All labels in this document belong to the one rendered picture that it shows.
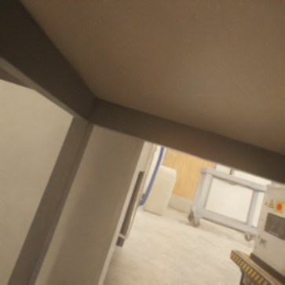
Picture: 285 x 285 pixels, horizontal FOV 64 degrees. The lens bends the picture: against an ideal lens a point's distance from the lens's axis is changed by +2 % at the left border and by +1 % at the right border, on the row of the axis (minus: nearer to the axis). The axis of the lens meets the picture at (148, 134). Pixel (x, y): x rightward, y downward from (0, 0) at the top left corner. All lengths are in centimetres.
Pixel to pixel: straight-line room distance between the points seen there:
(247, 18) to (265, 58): 5
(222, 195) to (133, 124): 438
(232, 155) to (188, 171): 418
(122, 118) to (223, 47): 34
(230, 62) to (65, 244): 60
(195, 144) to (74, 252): 42
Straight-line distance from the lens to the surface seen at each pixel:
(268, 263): 141
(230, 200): 488
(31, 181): 72
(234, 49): 22
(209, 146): 51
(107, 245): 67
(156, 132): 50
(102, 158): 65
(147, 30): 23
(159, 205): 342
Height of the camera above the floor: 56
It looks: 9 degrees up
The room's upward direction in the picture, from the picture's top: 18 degrees clockwise
